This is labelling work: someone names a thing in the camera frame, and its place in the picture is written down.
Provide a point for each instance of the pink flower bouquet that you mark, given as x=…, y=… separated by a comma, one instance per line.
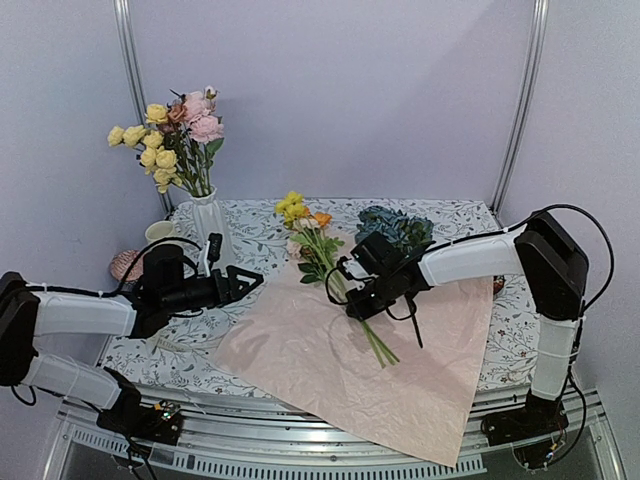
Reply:
x=316, y=252

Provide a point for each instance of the pink peony flower stem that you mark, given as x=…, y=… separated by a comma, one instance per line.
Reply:
x=205, y=132

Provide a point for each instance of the pink patterned ball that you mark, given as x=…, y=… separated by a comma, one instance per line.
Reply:
x=120, y=264

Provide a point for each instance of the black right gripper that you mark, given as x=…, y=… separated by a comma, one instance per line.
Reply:
x=359, y=307

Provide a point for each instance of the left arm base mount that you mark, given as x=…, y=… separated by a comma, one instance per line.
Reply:
x=160, y=423

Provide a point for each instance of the floral patterned tablecloth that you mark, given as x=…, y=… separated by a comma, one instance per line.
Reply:
x=259, y=241

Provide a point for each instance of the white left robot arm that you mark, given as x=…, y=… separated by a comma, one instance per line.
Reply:
x=30, y=310

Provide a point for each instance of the cream ceramic mug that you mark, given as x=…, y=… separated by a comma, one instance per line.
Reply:
x=160, y=230

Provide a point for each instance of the pink wrapping paper sheet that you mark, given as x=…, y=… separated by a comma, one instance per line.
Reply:
x=293, y=344

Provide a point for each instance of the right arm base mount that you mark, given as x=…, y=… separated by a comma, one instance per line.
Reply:
x=535, y=418

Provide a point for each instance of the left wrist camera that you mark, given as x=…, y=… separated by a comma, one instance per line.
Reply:
x=209, y=255

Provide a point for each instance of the dusty mauve rose stem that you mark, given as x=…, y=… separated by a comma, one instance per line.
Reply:
x=177, y=112

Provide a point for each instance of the aluminium frame post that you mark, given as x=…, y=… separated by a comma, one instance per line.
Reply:
x=532, y=62
x=130, y=57

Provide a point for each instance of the aluminium front rail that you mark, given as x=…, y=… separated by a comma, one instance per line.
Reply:
x=229, y=437

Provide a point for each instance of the blue flower bunch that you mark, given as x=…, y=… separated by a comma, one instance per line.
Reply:
x=418, y=232

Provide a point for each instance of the white ribbed ceramic vase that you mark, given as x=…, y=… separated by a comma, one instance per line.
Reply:
x=209, y=217

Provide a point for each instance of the right aluminium frame post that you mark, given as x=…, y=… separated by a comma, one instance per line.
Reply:
x=532, y=62

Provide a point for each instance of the left aluminium frame post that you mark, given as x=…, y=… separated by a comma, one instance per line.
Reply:
x=130, y=57

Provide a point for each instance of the pale yellow rose bunch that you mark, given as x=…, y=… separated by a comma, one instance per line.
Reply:
x=144, y=140

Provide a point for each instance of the cream printed ribbon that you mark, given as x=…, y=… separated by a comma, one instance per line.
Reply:
x=181, y=346

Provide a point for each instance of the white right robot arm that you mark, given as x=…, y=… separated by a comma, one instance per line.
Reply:
x=540, y=249

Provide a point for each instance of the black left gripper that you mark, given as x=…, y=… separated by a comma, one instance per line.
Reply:
x=223, y=298

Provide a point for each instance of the dark red rose stem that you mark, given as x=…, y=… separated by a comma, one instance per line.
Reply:
x=166, y=174

